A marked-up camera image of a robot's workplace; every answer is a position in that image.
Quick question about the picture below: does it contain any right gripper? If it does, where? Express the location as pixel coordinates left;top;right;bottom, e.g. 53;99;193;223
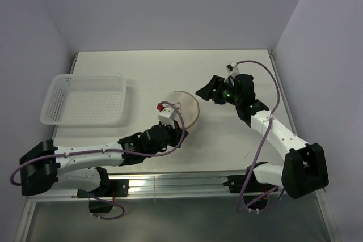
195;75;241;107

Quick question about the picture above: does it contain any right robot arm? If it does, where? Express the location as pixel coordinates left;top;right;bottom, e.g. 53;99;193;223
196;74;329;199

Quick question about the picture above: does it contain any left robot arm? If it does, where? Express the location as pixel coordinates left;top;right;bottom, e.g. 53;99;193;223
18;122;188;197

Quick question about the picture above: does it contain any white plastic basket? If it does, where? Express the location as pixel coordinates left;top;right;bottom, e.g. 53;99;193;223
40;74;126;126

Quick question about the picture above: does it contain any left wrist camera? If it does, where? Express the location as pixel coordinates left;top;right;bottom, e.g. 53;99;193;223
157;104;176;127

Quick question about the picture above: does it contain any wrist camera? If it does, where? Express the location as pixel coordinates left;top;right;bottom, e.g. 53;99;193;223
226;62;240;79
157;104;176;127

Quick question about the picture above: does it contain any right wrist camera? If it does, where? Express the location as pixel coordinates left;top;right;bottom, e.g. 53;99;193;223
226;62;240;79

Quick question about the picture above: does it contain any aluminium frame rail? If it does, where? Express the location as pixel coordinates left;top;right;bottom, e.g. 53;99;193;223
27;169;326;200

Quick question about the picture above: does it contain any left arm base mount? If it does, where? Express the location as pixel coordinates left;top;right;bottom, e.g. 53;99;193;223
77;179;129;214

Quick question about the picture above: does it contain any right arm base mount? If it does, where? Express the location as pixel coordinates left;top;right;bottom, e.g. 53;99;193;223
223;174;273;210

